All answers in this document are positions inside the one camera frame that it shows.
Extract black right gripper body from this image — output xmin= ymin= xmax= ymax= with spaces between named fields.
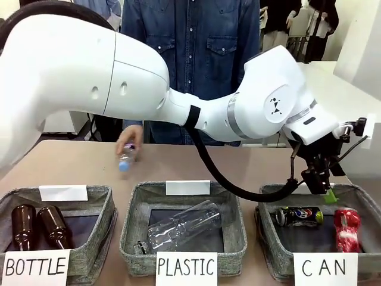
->
xmin=296 ymin=130 xmax=348 ymax=177

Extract crushed red can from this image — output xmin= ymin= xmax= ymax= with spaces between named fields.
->
xmin=333 ymin=207 xmax=361 ymax=253

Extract black Pepsi can green end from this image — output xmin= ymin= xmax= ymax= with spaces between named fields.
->
xmin=274 ymin=206 xmax=324 ymax=228

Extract large clear plastic bottle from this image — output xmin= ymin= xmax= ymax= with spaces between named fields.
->
xmin=133 ymin=200 xmax=223 ymax=256

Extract small water bottle blue cap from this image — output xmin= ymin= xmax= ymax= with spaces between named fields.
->
xmin=118 ymin=143 xmax=140 ymax=173

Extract brown glass beer bottle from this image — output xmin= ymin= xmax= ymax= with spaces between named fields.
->
xmin=37 ymin=206 xmax=71 ymax=250
xmin=11 ymin=205 xmax=37 ymax=251

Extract flat white CAN label sign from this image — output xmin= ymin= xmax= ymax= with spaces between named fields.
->
xmin=293 ymin=253 xmax=359 ymax=286

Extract grey fabric can basket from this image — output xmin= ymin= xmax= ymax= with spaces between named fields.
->
xmin=255 ymin=182 xmax=371 ymax=282

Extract grey fabric plastic basket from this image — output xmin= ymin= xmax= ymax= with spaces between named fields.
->
xmin=118 ymin=181 xmax=248 ymax=269

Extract grey fabric bottle basket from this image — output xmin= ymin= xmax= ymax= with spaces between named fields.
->
xmin=0 ymin=185 xmax=117 ymax=286

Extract person's right hand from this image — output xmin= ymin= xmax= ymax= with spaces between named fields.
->
xmin=115 ymin=125 xmax=143 ymax=163

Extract white background desk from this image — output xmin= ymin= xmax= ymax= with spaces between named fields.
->
xmin=297 ymin=61 xmax=339 ymax=79

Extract white angled panel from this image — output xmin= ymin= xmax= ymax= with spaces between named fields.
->
xmin=332 ymin=0 xmax=381 ymax=90

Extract background person beige clothes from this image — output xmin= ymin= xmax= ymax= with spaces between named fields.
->
xmin=260 ymin=4 xmax=297 ymax=57

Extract folded white PLASTIC tent card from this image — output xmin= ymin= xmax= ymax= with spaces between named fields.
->
xmin=165 ymin=180 xmax=211 ymax=196

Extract background person black coat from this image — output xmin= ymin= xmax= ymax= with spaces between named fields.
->
xmin=308 ymin=0 xmax=340 ymax=60

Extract flat white PLASTIC label sign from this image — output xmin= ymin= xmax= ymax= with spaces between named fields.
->
xmin=155 ymin=251 xmax=218 ymax=286

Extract person's torso denim shirt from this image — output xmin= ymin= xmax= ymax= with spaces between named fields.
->
xmin=120 ymin=0 xmax=261 ymax=147

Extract background person light blue shirt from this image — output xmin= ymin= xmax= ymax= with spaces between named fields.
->
xmin=99 ymin=0 xmax=123 ymax=32

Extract folded white bottle tent card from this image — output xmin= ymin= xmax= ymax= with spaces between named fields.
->
xmin=39 ymin=184 xmax=89 ymax=202

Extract white cabinet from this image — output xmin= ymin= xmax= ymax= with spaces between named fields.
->
xmin=38 ymin=110 xmax=90 ymax=136

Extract flat white BOTTLE label sign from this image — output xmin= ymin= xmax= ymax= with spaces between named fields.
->
xmin=0 ymin=249 xmax=71 ymax=286

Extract thin brown gripper cable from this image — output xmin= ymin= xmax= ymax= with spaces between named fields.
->
xmin=289 ymin=145 xmax=300 ymax=182

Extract thin black camera cable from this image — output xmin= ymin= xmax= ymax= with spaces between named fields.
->
xmin=335 ymin=135 xmax=370 ymax=163

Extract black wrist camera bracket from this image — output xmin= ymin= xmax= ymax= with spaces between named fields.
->
xmin=339 ymin=117 xmax=368 ymax=144

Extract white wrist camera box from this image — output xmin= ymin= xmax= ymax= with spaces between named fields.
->
xmin=364 ymin=114 xmax=376 ymax=149

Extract black corrugated cable hose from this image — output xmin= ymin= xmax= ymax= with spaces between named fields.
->
xmin=0 ymin=0 xmax=117 ymax=39
xmin=184 ymin=119 xmax=298 ymax=204

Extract black velcro strap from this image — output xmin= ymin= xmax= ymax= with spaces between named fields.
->
xmin=187 ymin=104 xmax=201 ymax=128

